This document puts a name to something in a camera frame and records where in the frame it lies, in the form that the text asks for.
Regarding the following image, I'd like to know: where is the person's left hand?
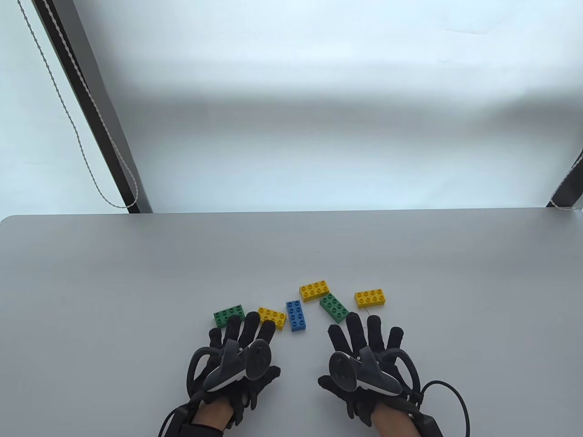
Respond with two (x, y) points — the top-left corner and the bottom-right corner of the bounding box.
(184, 311), (281, 428)

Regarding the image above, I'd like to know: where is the person's right hand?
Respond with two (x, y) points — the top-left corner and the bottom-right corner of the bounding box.
(317, 313), (419, 427)

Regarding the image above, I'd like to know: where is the yellow lego brick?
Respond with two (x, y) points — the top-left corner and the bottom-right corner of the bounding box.
(354, 289), (388, 309)
(258, 306), (287, 330)
(299, 280), (331, 303)

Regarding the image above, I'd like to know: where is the green lego brick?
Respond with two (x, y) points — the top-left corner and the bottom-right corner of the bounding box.
(214, 304), (246, 329)
(319, 293), (350, 324)

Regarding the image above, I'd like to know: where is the blue lego brick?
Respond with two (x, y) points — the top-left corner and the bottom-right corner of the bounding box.
(286, 300), (308, 333)

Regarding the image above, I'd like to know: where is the person's right forearm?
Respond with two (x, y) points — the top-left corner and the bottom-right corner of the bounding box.
(371, 403), (417, 437)

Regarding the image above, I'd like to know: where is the person's left forearm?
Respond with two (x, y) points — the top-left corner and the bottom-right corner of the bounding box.
(194, 396), (235, 431)

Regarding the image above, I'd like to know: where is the dark grey left hand controller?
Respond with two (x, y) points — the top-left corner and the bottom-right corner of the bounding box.
(187, 339), (272, 392)

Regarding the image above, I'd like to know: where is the dark grey hand controller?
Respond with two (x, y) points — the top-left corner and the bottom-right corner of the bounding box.
(187, 339), (272, 392)
(329, 347), (419, 396)

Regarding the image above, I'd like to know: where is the dark grey right hand controller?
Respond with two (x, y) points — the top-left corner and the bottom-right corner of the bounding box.
(329, 347), (419, 396)

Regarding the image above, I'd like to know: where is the black left wrist module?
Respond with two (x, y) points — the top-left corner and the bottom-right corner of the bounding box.
(160, 407), (201, 437)

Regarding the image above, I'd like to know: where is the black wrist module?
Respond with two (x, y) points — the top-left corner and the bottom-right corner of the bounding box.
(160, 407), (201, 437)
(412, 410), (445, 437)

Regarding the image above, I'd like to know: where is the black right wrist module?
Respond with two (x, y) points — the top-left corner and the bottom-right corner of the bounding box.
(412, 410), (445, 437)

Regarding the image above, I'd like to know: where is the black left wrist strap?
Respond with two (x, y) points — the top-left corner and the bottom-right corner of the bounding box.
(180, 423), (221, 437)

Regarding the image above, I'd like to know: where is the black left glove cable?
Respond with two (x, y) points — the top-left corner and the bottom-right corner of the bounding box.
(159, 401), (196, 437)

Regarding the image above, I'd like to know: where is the black glove cable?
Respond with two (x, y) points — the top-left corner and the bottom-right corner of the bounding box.
(159, 401), (196, 437)
(421, 380), (470, 437)

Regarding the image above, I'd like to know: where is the black right glove cable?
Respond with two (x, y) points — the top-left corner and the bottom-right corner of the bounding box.
(421, 380), (470, 437)

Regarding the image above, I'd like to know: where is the black frame post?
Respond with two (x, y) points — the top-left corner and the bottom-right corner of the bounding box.
(34, 0), (153, 214)
(545, 146), (583, 209)

